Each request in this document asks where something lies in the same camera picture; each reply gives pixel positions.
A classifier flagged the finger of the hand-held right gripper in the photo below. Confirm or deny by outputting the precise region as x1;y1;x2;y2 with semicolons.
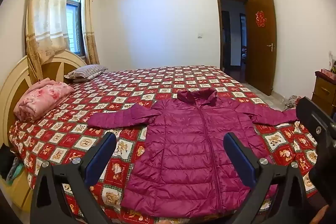
296;96;336;140

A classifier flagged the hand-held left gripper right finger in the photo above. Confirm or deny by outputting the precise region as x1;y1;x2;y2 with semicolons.
223;132;307;224

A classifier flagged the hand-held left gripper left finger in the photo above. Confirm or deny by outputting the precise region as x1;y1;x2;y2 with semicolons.
30;132;117;224

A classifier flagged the purple puffer jacket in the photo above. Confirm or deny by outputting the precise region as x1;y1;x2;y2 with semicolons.
87;88;300;219

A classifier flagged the pile of clothes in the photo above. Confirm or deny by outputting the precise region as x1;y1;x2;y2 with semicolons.
283;95;305;110

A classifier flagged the brown wooden cabinet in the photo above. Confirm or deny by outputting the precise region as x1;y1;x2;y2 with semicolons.
311;70;336;115

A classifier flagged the red patterned bedsheet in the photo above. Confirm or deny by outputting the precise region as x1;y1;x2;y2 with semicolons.
8;65;319;224

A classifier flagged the brown wooden door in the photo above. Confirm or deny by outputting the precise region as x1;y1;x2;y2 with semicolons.
245;0;277;96

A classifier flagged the pink folded blanket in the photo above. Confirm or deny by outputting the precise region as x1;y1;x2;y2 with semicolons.
13;77;75;122

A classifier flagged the teal cloth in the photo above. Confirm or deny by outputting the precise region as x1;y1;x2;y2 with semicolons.
7;157;25;183

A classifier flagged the cream bedside cabinet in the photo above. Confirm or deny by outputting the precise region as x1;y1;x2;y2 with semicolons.
4;174;35;215

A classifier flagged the striped pillow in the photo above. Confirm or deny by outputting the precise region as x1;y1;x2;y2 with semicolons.
64;64;108;82

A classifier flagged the black bag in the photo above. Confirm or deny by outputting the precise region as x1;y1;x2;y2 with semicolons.
0;144;17;180

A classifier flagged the red paper door decoration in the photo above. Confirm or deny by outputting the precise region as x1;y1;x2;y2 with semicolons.
256;11;267;28

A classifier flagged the cream wooden headboard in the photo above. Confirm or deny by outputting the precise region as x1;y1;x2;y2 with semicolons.
0;49;88;151

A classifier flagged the narrow cream floral curtain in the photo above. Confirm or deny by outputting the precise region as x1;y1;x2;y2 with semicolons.
81;0;100;64

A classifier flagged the window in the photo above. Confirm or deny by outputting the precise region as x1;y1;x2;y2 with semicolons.
66;0;86;59

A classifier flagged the wide cream floral curtain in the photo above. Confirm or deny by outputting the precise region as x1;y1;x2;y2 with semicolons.
25;0;72;84

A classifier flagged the dark wooden door frame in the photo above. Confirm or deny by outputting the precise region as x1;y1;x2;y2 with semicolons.
216;0;250;83

